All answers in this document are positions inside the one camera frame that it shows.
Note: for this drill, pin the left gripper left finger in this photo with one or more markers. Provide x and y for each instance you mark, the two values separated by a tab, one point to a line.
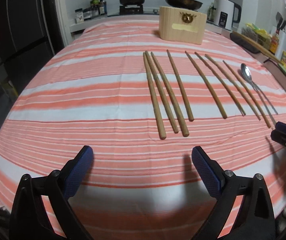
29	219

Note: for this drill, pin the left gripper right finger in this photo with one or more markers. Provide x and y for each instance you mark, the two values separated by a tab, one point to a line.
255	218

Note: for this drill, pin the steel spoon lower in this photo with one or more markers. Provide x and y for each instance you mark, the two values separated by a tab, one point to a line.
260	90

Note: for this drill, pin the steel spoon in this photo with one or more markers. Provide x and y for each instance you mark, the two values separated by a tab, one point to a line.
260	90
247	76

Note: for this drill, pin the steel spoon upper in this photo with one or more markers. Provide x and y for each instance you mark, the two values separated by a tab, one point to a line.
247	76

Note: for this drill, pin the brown sauce bottle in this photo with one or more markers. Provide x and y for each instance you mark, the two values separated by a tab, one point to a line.
274	43

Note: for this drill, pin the wooden cutting board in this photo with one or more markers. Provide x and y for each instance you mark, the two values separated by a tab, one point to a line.
263	50

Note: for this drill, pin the white electric kettle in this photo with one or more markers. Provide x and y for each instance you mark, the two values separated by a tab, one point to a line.
227	13

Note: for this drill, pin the pink striped tablecloth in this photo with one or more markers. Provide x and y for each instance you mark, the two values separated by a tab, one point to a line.
94	92

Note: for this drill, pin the cream utensil holder box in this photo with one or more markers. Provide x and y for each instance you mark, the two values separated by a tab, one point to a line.
181	25

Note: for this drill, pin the black wok with lid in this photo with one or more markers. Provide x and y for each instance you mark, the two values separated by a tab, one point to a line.
185	4

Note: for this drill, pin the black refrigerator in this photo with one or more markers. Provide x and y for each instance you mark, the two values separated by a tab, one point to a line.
29	37

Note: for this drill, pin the black gas stove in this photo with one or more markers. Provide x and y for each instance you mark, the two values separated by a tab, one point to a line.
134	10

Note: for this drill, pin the white spice jar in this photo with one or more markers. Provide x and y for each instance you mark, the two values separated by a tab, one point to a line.
79	16

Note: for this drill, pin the sauce bottles group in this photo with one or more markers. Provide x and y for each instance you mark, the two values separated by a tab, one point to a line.
98	7

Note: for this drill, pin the wire basket with packets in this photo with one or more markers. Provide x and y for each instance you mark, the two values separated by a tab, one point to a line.
258	35

